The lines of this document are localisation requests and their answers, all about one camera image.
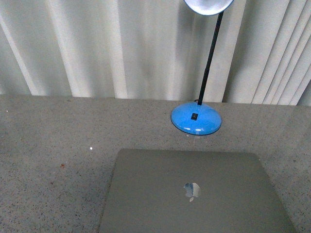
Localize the silver grey laptop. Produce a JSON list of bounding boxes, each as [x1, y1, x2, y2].
[[99, 149, 295, 233]]

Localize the blue desk lamp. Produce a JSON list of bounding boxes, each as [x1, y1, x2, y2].
[[171, 0, 234, 135]]

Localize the white vertical blinds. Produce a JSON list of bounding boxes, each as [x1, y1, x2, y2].
[[0, 0, 311, 106]]

